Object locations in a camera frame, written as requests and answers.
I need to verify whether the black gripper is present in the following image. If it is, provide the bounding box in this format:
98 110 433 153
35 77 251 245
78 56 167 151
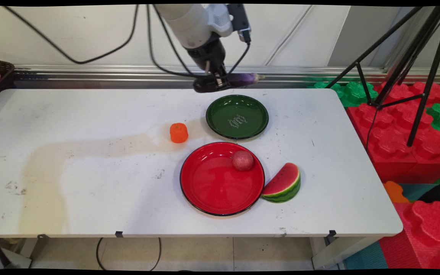
186 37 231 91

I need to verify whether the purple toy eggplant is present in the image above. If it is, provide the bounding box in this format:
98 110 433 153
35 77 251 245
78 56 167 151
192 72 265 94

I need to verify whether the dark green plate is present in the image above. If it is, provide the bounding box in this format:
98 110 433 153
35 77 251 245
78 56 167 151
205 94 270 140

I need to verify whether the orange toy carrot piece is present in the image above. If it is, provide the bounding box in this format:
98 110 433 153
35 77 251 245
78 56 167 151
170 123 189 144

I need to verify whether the red toy apple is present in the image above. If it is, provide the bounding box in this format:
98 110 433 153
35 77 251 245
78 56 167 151
231 150 255 171

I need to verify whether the red plate with black rim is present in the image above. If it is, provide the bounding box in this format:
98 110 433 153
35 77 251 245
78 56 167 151
180 142 266 217

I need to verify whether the toy watermelon slice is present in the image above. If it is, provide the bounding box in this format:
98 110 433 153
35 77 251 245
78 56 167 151
261 162 302 203

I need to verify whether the large red foam block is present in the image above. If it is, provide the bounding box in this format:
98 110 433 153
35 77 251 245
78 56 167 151
346 81 440 184

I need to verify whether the black tripod stand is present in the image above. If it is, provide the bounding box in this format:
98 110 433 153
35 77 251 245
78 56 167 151
325 5 440 148

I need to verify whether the orange foam piece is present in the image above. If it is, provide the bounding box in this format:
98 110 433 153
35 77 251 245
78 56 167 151
382 180 410 204

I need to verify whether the white table leg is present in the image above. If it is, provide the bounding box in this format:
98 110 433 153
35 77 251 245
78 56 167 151
311 236 382 270

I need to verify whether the dark wicker basket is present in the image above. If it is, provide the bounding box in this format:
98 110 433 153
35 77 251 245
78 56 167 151
0 58 15 105

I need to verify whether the teal foam floor mat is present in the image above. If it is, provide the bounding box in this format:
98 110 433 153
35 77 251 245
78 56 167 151
343 241 389 270

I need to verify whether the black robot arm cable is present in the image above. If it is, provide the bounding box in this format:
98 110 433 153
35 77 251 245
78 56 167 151
145 4 252 79
3 5 140 65

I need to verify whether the silver black wrist camera box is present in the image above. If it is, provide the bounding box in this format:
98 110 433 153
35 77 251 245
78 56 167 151
226 4 252 44

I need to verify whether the aluminium wall rail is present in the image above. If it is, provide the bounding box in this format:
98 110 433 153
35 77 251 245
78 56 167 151
13 65 440 85

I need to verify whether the thin black tripod cable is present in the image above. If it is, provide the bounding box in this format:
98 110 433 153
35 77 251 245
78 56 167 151
365 108 378 152

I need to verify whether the black cable under table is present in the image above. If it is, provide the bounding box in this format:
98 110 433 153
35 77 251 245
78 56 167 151
95 237 162 271

